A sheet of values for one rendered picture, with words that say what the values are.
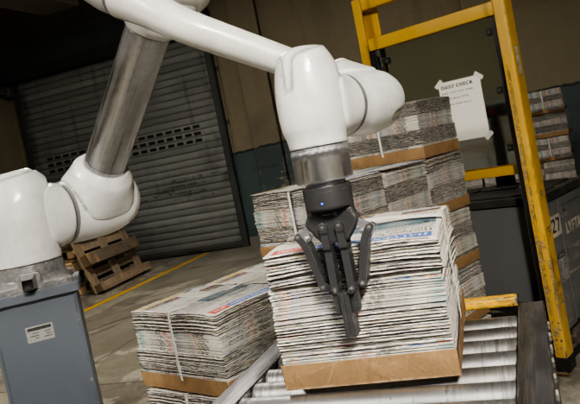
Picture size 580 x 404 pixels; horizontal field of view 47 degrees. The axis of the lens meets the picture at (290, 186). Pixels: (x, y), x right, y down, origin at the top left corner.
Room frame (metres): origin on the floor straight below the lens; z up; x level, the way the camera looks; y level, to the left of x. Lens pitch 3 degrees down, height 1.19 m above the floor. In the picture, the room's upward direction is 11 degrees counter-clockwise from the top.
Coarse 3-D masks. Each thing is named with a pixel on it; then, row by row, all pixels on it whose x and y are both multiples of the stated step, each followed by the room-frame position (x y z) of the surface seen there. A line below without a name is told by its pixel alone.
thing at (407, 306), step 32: (416, 224) 1.14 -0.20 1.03; (288, 256) 1.08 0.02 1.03; (320, 256) 1.06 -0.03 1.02; (384, 256) 1.03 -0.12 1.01; (416, 256) 1.02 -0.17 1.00; (288, 288) 1.09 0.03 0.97; (384, 288) 1.04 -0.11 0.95; (416, 288) 1.03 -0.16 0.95; (448, 288) 1.07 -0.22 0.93; (288, 320) 1.09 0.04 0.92; (320, 320) 1.07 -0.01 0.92; (384, 320) 1.04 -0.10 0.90; (416, 320) 1.03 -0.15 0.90; (448, 320) 1.02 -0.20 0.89; (288, 352) 1.09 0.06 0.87; (320, 352) 1.08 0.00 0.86; (352, 352) 1.06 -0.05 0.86; (384, 352) 1.04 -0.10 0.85
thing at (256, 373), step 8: (264, 352) 1.36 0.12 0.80; (272, 352) 1.35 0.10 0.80; (280, 352) 1.34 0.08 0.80; (256, 360) 1.31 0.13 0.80; (264, 360) 1.30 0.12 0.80; (272, 360) 1.29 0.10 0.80; (256, 368) 1.27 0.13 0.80; (264, 368) 1.26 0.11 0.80; (272, 368) 1.26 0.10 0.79; (240, 376) 1.23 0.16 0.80; (248, 376) 1.22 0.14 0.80; (256, 376) 1.22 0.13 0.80; (264, 376) 1.22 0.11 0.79; (232, 384) 1.20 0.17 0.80; (240, 384) 1.19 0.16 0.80; (248, 384) 1.18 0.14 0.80; (224, 392) 1.17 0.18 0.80; (232, 392) 1.16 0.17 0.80; (240, 392) 1.15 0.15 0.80; (248, 392) 1.15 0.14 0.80; (216, 400) 1.13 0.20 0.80; (224, 400) 1.13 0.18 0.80; (232, 400) 1.12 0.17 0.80; (240, 400) 1.12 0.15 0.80
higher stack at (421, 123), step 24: (408, 120) 2.58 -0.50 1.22; (432, 120) 2.64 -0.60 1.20; (360, 144) 2.74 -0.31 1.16; (384, 144) 2.67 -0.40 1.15; (408, 144) 2.60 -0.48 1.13; (360, 168) 2.76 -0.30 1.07; (432, 168) 2.58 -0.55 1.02; (456, 168) 2.71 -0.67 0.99; (432, 192) 2.57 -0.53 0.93; (456, 192) 2.70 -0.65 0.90; (456, 216) 2.67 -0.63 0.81; (456, 240) 2.64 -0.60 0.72; (480, 288) 2.74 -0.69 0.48
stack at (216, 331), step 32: (192, 288) 2.09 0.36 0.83; (224, 288) 1.99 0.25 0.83; (256, 288) 1.89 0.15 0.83; (160, 320) 1.84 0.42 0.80; (192, 320) 1.74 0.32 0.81; (224, 320) 1.70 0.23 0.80; (256, 320) 1.78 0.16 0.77; (160, 352) 1.86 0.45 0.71; (192, 352) 1.76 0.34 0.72; (224, 352) 1.69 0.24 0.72; (256, 352) 1.77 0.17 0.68
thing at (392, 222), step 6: (378, 222) 1.23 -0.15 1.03; (384, 222) 1.22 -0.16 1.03; (390, 222) 1.21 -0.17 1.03; (396, 222) 1.20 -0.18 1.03; (402, 222) 1.19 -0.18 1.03; (408, 222) 1.18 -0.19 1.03; (414, 222) 1.17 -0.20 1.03; (444, 222) 1.21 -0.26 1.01; (378, 228) 1.19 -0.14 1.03; (444, 234) 1.19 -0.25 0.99; (294, 240) 1.26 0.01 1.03; (450, 258) 1.21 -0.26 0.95; (450, 264) 1.19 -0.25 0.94; (456, 300) 1.21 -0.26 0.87; (456, 306) 1.19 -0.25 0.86; (456, 312) 1.16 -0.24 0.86
